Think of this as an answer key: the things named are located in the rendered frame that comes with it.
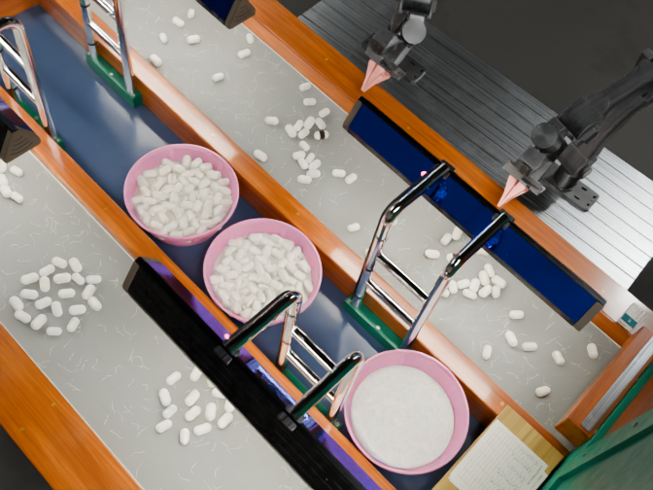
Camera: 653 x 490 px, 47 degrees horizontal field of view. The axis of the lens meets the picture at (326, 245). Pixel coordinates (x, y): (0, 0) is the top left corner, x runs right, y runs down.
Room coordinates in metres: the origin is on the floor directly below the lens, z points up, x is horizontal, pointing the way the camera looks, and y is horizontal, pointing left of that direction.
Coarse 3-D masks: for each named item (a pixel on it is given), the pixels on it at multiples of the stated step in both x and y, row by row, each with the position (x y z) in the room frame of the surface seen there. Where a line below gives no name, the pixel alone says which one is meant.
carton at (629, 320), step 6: (630, 306) 0.91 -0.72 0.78; (636, 306) 0.91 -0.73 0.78; (630, 312) 0.89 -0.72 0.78; (636, 312) 0.89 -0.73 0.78; (642, 312) 0.90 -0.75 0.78; (624, 318) 0.87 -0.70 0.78; (630, 318) 0.87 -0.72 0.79; (636, 318) 0.88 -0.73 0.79; (624, 324) 0.86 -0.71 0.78; (630, 324) 0.86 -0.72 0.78; (630, 330) 0.85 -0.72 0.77
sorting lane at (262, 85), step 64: (128, 0) 1.49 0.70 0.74; (192, 0) 1.55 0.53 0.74; (192, 64) 1.33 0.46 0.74; (256, 64) 1.38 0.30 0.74; (256, 128) 1.17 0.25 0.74; (320, 192) 1.03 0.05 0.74; (384, 192) 1.08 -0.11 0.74; (448, 320) 0.78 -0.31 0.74; (512, 320) 0.82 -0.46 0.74; (512, 384) 0.66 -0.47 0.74; (576, 384) 0.70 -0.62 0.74
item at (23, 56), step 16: (16, 32) 1.00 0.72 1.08; (0, 48) 1.09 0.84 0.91; (16, 48) 1.05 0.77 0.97; (0, 64) 1.08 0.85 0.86; (32, 64) 1.01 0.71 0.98; (16, 80) 1.05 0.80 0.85; (32, 80) 1.00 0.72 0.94; (16, 96) 1.08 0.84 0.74; (32, 96) 1.02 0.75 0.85; (32, 112) 1.07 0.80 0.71; (48, 112) 1.01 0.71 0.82; (48, 128) 1.00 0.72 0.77
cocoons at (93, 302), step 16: (0, 160) 0.88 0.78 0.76; (0, 176) 0.84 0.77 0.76; (16, 192) 0.81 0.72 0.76; (32, 272) 0.63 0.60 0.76; (48, 272) 0.64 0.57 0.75; (48, 288) 0.61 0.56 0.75; (16, 304) 0.55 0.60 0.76; (48, 304) 0.57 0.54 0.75; (96, 304) 0.60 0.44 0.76; (208, 384) 0.49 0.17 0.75; (160, 400) 0.43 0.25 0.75; (192, 400) 0.45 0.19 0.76; (192, 416) 0.42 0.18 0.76; (208, 416) 0.42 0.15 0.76; (224, 416) 0.43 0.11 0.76; (160, 432) 0.37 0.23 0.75; (208, 432) 0.39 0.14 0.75
